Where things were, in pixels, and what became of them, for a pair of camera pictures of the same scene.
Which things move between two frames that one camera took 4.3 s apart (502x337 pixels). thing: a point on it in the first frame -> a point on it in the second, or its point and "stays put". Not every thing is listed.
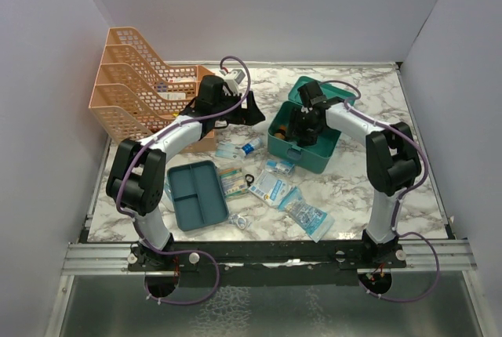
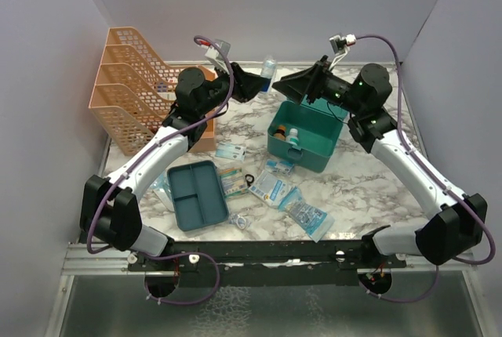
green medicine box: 313,157 stays put
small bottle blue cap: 249,146 -> 269,68
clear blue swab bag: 315,222 stays put
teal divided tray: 197,193 stays put
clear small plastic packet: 238,219 stays put
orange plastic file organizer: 134,93 stays put
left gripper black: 250,115 -> 246,85
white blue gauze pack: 271,189 stays put
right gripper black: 306,139 -> 303,83
